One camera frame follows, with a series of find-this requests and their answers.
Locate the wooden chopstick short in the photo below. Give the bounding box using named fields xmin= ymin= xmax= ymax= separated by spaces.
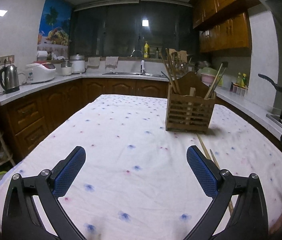
xmin=210 ymin=150 xmax=234 ymax=215

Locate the wooden chopstick long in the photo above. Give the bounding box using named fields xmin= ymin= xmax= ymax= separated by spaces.
xmin=197 ymin=134 xmax=211 ymax=160

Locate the metal chopstick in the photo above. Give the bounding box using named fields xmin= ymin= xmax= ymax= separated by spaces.
xmin=205 ymin=61 xmax=228 ymax=99

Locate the floral white tablecloth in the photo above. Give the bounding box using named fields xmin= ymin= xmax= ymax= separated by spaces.
xmin=0 ymin=95 xmax=282 ymax=239

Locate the wooden utensil holder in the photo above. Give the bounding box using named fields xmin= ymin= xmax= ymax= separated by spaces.
xmin=165 ymin=72 xmax=216 ymax=134

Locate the stainless electric kettle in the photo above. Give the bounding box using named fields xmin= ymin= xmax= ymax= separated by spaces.
xmin=0 ymin=64 xmax=19 ymax=94

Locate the white red rice cooker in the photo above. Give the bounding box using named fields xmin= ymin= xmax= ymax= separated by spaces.
xmin=24 ymin=62 xmax=56 ymax=84

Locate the green pink plastic basket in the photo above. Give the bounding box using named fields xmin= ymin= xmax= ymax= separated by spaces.
xmin=201 ymin=67 xmax=217 ymax=85

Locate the white steel pot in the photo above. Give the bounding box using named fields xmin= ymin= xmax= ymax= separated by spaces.
xmin=69 ymin=54 xmax=85 ymax=74

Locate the dish drying rack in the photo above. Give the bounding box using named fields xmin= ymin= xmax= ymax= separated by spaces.
xmin=169 ymin=48 xmax=192 ymax=77

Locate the chrome sink faucet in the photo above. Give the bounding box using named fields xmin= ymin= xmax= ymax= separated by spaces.
xmin=130 ymin=49 xmax=147 ymax=75

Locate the tropical fruit poster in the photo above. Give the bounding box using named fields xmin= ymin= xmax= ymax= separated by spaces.
xmin=37 ymin=0 xmax=72 ymax=60

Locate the yellow oil bottle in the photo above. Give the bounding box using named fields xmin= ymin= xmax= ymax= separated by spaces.
xmin=144 ymin=41 xmax=150 ymax=59

